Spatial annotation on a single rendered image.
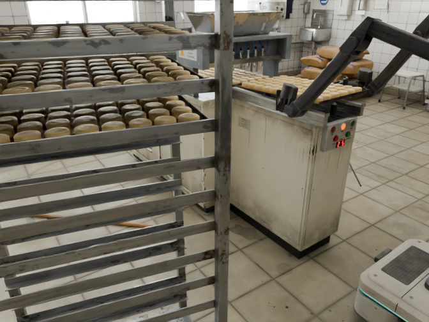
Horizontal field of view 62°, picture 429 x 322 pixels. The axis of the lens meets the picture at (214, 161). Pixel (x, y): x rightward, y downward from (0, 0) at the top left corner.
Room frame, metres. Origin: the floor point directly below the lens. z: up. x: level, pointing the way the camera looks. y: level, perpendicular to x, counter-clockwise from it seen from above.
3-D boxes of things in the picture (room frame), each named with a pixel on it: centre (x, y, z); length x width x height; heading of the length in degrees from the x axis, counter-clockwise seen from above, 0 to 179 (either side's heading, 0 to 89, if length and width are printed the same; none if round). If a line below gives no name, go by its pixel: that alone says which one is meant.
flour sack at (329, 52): (5.70, -1.96, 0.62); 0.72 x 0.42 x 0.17; 40
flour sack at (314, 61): (5.95, -1.78, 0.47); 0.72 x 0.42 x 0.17; 124
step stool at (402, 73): (5.04, -2.70, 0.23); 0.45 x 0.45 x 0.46; 26
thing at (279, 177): (2.01, -0.42, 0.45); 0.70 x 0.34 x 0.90; 36
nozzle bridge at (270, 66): (2.42, -0.13, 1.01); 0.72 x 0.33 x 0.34; 126
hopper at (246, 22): (2.42, -0.13, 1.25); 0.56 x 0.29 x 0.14; 126
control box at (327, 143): (1.71, -0.64, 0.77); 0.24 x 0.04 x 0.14; 126
